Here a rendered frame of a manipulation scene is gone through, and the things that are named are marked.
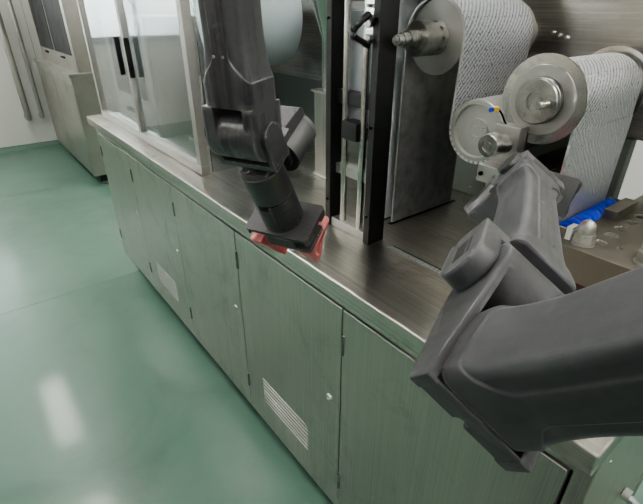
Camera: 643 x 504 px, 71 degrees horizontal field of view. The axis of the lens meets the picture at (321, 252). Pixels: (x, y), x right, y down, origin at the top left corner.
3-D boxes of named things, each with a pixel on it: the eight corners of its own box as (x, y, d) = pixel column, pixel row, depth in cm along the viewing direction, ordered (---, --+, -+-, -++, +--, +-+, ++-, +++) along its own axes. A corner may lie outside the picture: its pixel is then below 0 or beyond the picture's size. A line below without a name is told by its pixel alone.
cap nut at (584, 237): (566, 242, 78) (573, 218, 76) (577, 236, 80) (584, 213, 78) (588, 250, 76) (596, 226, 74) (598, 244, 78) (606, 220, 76)
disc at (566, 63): (495, 136, 85) (510, 50, 78) (496, 135, 86) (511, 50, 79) (574, 152, 75) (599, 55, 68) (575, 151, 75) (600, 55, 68)
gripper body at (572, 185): (565, 219, 74) (551, 208, 69) (509, 200, 81) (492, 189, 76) (584, 182, 73) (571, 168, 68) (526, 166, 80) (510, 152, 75)
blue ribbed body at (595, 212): (550, 237, 85) (554, 220, 83) (601, 209, 96) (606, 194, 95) (568, 244, 82) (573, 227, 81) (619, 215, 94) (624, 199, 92)
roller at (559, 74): (504, 128, 83) (516, 61, 78) (572, 111, 97) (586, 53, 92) (566, 140, 75) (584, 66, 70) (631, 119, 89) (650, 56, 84)
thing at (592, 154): (543, 232, 84) (571, 132, 75) (601, 203, 97) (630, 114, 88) (546, 233, 84) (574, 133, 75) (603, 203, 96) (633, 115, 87)
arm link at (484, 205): (566, 197, 61) (518, 154, 61) (499, 254, 65) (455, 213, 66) (553, 184, 71) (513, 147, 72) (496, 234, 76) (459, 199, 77)
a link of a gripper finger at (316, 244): (300, 235, 75) (283, 199, 67) (339, 245, 72) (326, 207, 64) (282, 269, 72) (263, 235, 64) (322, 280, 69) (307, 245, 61)
